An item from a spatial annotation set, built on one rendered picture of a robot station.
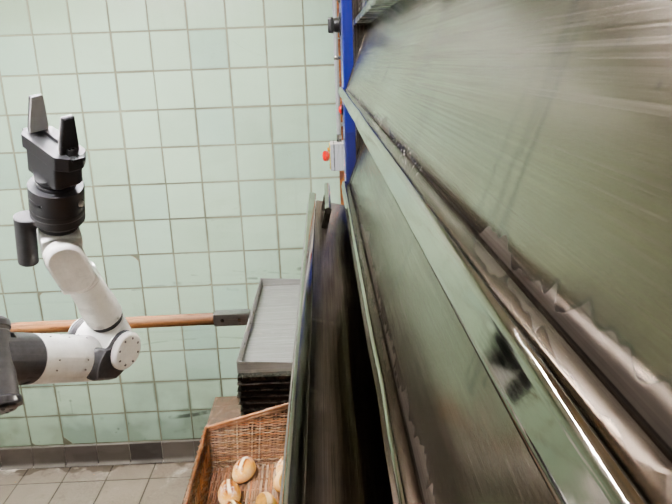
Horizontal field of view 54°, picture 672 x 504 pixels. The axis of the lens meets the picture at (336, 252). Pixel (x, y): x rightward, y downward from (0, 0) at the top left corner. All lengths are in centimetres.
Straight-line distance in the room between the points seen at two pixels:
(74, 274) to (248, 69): 170
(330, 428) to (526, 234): 53
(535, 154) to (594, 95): 4
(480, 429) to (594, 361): 31
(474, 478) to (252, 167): 241
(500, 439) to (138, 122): 254
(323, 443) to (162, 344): 242
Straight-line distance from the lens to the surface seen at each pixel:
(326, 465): 69
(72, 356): 129
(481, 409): 49
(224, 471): 218
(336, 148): 243
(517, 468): 42
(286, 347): 151
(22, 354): 121
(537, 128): 28
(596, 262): 20
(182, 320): 168
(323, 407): 79
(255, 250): 289
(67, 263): 121
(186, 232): 291
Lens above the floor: 181
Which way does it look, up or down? 16 degrees down
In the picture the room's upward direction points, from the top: 2 degrees counter-clockwise
